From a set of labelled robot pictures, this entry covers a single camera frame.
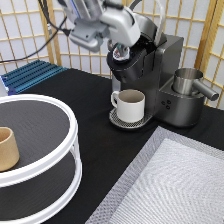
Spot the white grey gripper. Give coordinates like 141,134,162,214
69,7,140,57

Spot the grey pod coffee machine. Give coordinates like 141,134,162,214
107,14,204,129

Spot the white coffee pod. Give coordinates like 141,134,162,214
113,48,130,62

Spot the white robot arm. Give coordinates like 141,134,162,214
58,0,140,61

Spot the white ceramic mug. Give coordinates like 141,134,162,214
111,89,145,123

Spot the steel milk frother jug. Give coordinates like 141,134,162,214
173,68,219,101

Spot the wooden shoji screen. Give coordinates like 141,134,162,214
0,0,224,110

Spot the blue ribbed metal block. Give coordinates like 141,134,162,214
2,60,66,95

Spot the black tablecloth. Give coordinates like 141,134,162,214
19,68,224,224

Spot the white two-tier round shelf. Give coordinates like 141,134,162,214
0,94,82,224

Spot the grey woven placemat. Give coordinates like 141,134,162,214
85,127,224,224

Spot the tan wooden cup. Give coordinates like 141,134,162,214
0,127,20,172

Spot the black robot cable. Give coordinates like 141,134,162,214
0,0,73,64

